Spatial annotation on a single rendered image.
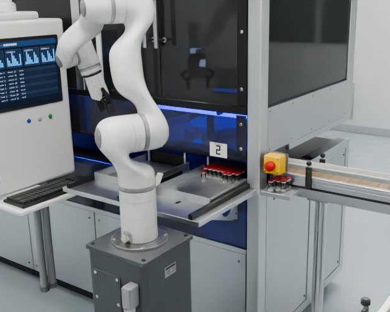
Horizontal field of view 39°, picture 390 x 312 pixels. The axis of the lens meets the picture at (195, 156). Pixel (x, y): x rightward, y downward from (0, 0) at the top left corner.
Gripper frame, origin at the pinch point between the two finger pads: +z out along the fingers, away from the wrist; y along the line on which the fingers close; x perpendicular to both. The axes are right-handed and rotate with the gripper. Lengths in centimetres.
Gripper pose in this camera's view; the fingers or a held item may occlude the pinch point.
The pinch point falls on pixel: (106, 109)
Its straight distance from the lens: 222.5
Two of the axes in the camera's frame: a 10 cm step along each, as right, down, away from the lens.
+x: 8.2, -4.3, 3.8
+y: 4.9, 1.7, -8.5
